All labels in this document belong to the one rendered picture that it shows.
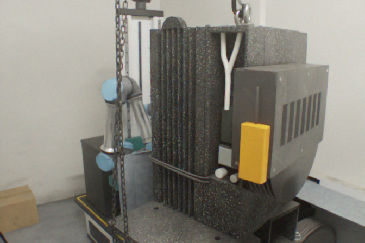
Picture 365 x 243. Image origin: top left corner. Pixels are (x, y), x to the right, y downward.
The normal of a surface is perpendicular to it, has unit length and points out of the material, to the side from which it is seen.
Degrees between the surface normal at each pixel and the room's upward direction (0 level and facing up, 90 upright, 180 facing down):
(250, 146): 90
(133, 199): 90
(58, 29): 90
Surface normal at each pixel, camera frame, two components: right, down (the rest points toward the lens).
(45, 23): 0.56, 0.16
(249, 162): -0.68, 0.14
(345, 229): -0.83, 0.11
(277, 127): 0.74, 0.13
